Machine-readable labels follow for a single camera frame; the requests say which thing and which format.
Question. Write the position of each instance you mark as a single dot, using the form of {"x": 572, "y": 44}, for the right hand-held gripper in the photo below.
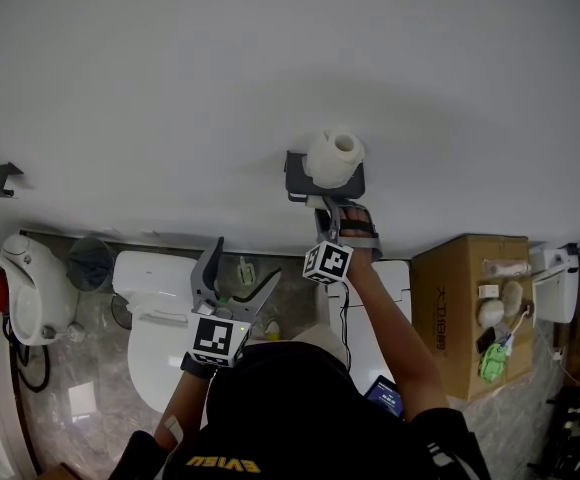
{"x": 327, "y": 263}

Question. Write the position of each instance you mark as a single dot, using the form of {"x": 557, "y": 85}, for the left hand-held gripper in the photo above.
{"x": 217, "y": 340}

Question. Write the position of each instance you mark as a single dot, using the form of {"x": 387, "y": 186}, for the white toilet paper roll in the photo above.
{"x": 330, "y": 163}

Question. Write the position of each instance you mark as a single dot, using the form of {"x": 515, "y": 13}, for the person's left forearm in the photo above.
{"x": 182, "y": 408}

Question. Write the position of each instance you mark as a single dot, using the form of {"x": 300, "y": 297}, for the person's right forearm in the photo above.
{"x": 395, "y": 338}

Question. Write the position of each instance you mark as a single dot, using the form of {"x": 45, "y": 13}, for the dark wall paper holder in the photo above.
{"x": 295, "y": 178}

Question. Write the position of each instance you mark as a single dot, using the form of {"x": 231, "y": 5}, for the white rounded toilet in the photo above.
{"x": 145, "y": 273}

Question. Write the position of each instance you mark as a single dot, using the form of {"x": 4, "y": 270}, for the white square-lidded toilet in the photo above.
{"x": 385, "y": 288}

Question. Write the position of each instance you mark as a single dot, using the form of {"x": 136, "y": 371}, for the white appliance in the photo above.
{"x": 555, "y": 293}

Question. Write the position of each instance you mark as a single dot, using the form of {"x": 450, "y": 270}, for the person's right hand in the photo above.
{"x": 357, "y": 222}

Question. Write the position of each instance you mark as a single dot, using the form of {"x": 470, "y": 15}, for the person's white shoe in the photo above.
{"x": 272, "y": 330}

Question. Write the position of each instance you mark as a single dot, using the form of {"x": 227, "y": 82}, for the black wristwatch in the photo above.
{"x": 199, "y": 365}

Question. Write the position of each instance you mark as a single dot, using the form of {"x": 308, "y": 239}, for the person's beige trouser leg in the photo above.
{"x": 322, "y": 343}

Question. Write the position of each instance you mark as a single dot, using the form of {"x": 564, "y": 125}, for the dark round dish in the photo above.
{"x": 121, "y": 312}

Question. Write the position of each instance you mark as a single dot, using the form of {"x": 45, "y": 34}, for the grey waste bin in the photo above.
{"x": 91, "y": 265}

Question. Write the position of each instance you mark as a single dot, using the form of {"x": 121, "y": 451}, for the brown cardboard box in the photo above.
{"x": 450, "y": 293}

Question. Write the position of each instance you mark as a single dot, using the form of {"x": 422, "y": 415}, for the person's black shirt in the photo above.
{"x": 295, "y": 418}

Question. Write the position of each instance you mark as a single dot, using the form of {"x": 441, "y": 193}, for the white pipe fitting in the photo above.
{"x": 76, "y": 332}

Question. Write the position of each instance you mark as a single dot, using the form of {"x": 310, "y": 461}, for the small white box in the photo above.
{"x": 489, "y": 290}

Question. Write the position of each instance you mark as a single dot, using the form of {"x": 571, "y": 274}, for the plastic-wrapped beige roll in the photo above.
{"x": 507, "y": 268}

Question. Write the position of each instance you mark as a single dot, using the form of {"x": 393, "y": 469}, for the white round sponge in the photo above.
{"x": 490, "y": 313}

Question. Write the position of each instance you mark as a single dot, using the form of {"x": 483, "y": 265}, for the blue-screen phone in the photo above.
{"x": 385, "y": 397}

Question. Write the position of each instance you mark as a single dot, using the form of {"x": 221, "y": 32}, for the beige fluffy duster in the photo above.
{"x": 512, "y": 298}

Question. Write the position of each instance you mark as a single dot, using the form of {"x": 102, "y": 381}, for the black phone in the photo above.
{"x": 486, "y": 340}

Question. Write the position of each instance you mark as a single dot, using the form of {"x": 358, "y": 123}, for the green cloth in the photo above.
{"x": 494, "y": 363}

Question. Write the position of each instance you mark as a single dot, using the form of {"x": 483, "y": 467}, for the black wall bracket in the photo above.
{"x": 1, "y": 179}

